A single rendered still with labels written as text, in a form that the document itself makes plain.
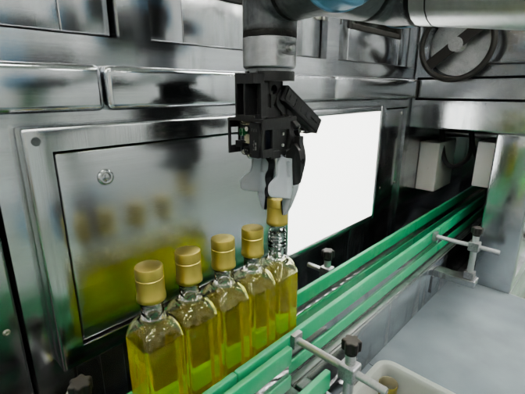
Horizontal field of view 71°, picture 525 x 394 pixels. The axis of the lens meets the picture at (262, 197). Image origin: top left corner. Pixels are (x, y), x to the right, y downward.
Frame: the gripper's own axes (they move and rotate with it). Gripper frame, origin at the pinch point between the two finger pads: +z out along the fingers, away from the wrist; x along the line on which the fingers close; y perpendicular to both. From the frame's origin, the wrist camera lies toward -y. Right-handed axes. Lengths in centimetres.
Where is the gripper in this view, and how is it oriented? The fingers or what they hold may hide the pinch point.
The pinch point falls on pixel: (277, 202)
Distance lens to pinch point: 59.4
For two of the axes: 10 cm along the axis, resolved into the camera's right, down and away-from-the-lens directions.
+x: 7.2, 1.9, -6.6
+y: -6.9, 2.0, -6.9
